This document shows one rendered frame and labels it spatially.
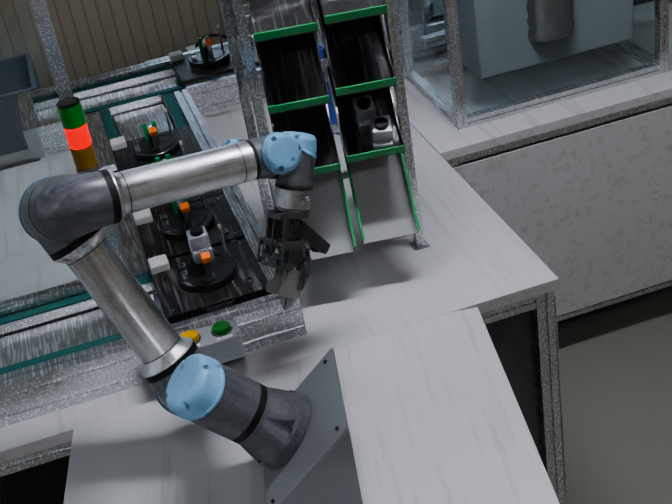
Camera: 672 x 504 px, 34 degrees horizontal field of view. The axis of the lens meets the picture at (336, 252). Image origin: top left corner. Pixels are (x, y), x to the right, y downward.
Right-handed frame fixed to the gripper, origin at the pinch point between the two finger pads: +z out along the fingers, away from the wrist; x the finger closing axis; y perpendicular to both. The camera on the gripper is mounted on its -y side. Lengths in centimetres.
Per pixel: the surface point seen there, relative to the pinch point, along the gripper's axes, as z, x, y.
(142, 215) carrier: -5, -64, -14
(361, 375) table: 13.7, 13.3, -10.2
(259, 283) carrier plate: 1.0, -17.2, -9.1
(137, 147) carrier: -17, -94, -36
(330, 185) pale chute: -21.3, -13.5, -25.5
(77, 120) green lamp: -31, -47, 20
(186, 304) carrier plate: 6.6, -26.7, 3.5
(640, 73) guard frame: -53, 0, -149
